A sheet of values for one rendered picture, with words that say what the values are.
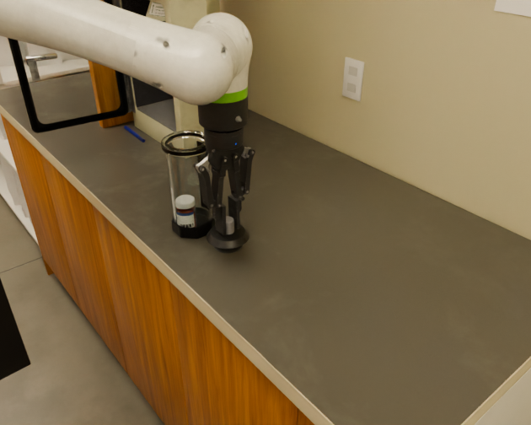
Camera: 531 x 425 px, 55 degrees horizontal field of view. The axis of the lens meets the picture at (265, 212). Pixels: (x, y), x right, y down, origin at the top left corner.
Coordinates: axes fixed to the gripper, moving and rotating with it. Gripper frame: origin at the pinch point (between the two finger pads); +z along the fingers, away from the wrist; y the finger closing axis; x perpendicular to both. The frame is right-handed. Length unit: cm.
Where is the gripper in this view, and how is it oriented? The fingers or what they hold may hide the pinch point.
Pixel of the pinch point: (227, 215)
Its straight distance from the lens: 107.1
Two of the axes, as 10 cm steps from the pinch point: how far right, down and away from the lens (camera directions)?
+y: -7.8, 3.3, -5.3
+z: -0.1, 8.5, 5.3
